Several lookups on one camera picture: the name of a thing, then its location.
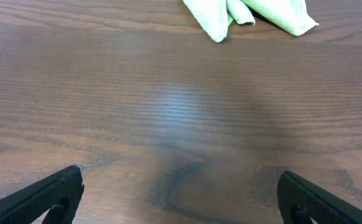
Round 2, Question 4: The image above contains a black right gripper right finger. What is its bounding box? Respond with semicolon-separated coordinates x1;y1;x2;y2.
277;170;362;224

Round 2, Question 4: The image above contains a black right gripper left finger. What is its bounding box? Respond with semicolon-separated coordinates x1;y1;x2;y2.
0;165;84;224

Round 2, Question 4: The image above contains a light green microfiber cloth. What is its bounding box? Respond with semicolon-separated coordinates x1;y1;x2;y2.
183;0;318;43

